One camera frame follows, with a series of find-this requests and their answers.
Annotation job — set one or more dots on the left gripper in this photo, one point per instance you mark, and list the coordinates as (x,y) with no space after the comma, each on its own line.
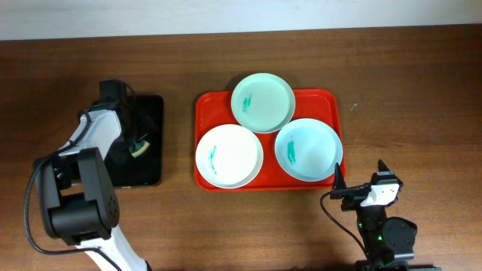
(133,117)

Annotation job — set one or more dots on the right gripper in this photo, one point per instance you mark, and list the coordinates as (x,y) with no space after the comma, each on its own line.
(340,190)

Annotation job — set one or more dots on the green and yellow sponge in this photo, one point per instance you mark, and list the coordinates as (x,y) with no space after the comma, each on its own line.
(138,148)

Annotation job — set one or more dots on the white plate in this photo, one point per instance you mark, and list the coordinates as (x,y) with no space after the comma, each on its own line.
(229,156)

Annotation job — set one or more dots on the mint green plate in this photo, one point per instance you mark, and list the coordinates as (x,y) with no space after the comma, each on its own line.
(263,103)

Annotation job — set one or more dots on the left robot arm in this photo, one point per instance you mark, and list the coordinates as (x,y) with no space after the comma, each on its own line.
(76,196)

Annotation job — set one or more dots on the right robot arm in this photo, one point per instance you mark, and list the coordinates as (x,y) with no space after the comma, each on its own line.
(387,243)

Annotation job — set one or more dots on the black plastic tray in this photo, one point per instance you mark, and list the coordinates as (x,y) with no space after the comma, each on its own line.
(145,170)

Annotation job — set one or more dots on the light blue plate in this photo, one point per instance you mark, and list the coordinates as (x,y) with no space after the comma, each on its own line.
(308,150)

